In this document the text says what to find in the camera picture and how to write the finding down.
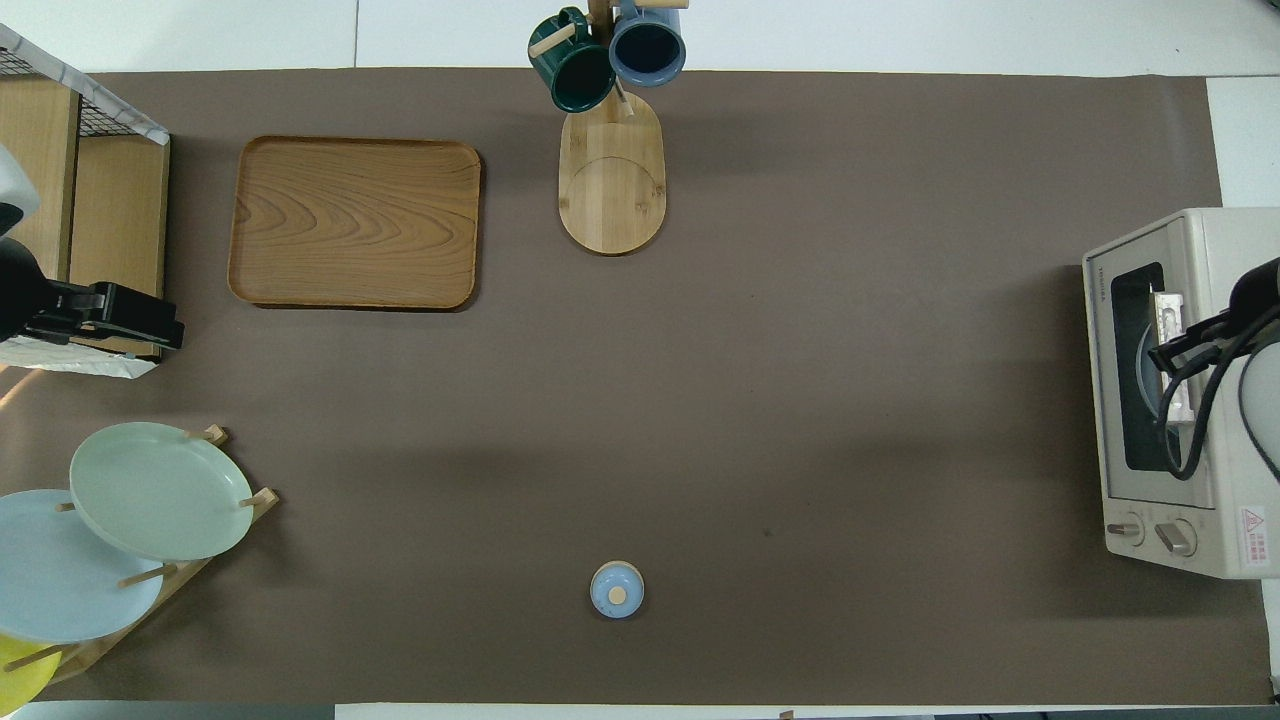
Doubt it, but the brown table mat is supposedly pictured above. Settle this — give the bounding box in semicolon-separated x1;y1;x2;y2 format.
0;68;1271;706

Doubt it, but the wooden plate rack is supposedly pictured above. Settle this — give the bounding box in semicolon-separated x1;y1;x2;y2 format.
0;425;279;686

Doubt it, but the dark green mug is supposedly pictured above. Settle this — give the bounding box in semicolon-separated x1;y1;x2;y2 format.
528;8;616;113

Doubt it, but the light blue ribbed plate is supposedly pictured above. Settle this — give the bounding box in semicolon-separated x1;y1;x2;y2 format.
1137;320;1167;421

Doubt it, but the yellow plate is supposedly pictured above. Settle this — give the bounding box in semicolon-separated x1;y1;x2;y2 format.
0;635;61;716

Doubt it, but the wooden serving tray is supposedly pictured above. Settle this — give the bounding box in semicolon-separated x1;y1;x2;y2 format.
227;135;482;311

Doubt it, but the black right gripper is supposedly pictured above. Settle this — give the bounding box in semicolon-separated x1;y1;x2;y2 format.
1150;305;1263;377

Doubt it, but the wooden mug tree stand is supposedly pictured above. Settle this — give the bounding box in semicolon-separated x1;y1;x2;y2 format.
528;0;691;256

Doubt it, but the pale green plate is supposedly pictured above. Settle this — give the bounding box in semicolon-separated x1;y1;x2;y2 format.
69;421;255;562

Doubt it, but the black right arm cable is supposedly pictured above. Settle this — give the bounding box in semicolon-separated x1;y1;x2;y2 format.
1155;320;1280;481

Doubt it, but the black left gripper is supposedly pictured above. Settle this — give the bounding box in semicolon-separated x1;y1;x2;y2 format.
30;283;186;356

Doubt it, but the wooden shelf unit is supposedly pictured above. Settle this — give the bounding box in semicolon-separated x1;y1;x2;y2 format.
0;25;171;379

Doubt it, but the blue mug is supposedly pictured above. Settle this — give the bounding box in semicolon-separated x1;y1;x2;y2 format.
609;0;688;88

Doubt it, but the glass oven door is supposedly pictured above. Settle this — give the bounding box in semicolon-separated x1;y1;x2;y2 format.
1085;225;1221;511

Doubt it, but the light blue smooth plate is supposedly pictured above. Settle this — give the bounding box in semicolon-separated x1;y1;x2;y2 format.
0;489;166;644

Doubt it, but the beige toaster oven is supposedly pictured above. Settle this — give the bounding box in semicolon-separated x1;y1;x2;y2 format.
1082;208;1280;579

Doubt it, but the black wire basket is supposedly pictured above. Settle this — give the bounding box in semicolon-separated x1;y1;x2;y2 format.
0;45;113;141

